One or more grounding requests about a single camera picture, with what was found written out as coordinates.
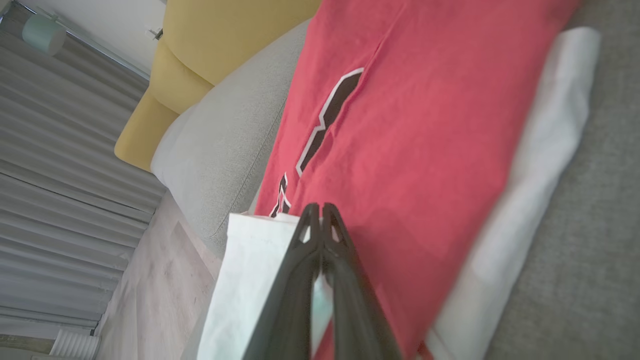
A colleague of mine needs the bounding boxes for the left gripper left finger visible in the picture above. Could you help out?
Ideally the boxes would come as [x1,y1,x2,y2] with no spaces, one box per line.
[242,202,321,360]

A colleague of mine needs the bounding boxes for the white folded garment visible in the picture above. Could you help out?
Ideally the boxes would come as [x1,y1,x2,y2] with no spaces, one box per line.
[484,0,640,360]

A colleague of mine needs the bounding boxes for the red shorts with white stripe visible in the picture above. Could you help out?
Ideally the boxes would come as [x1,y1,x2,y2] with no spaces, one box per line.
[196,0,602,360]

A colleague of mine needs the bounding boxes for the grey sofa cushion with seam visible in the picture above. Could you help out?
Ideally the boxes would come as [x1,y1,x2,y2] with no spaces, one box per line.
[151,19,313,261]

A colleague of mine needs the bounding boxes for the mustard yellow cushion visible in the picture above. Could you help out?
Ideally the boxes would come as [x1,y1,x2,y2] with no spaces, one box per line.
[114,0,322,172]

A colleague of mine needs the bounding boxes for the grey pleated curtain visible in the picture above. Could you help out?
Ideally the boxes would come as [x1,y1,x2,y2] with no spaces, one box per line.
[0,5,168,331]

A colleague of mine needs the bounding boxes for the silver curtain rail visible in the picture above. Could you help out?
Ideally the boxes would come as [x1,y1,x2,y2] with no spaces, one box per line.
[12,0,151,81]

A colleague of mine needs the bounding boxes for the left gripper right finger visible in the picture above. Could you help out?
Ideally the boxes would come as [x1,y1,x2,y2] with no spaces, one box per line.
[321,202,403,360]

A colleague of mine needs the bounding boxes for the mint green cylinder lamp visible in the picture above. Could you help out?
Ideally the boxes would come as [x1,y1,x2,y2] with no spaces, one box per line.
[22,14,67,56]

